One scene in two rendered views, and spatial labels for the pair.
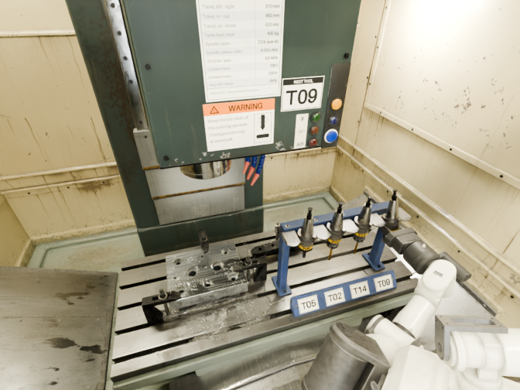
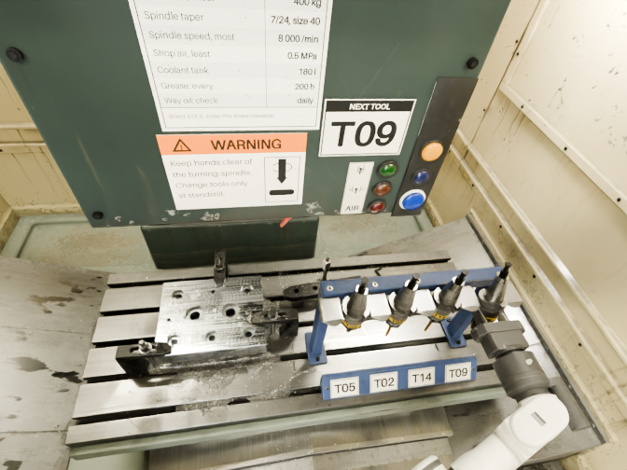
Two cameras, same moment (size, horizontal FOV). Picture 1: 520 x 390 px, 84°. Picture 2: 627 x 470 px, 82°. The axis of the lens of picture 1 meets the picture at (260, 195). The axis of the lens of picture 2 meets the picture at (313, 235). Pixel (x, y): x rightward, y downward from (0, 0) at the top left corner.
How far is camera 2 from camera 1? 0.30 m
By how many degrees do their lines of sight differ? 13
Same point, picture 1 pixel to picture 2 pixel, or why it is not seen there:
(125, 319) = (99, 362)
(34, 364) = not seen: outside the picture
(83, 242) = (79, 222)
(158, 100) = (58, 122)
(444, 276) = (547, 426)
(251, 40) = (256, 15)
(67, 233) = (59, 207)
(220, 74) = (187, 81)
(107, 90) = not seen: hidden behind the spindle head
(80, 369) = (49, 401)
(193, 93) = (133, 113)
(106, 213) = not seen: hidden behind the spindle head
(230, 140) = (219, 195)
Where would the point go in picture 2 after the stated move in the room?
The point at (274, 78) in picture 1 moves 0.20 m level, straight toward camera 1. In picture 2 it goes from (307, 97) to (241, 245)
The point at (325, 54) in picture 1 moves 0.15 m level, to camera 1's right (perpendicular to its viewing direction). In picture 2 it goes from (425, 57) to (583, 80)
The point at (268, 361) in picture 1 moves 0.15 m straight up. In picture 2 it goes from (280, 444) to (281, 430)
